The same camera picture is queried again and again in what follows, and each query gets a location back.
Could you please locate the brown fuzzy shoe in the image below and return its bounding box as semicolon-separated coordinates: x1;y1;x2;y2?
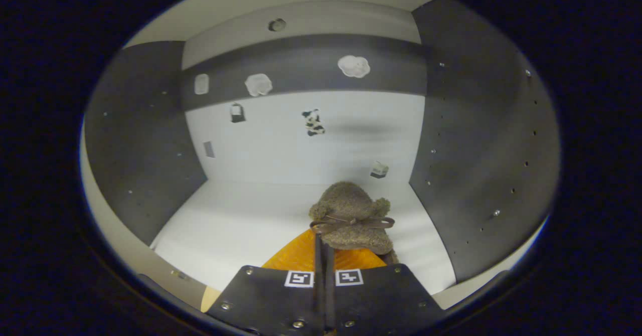
308;181;399;266

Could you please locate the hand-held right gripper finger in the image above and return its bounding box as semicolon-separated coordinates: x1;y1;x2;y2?
324;245;447;336
206;228;328;336

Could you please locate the white shoe cabinet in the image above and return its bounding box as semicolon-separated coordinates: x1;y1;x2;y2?
79;0;561;312

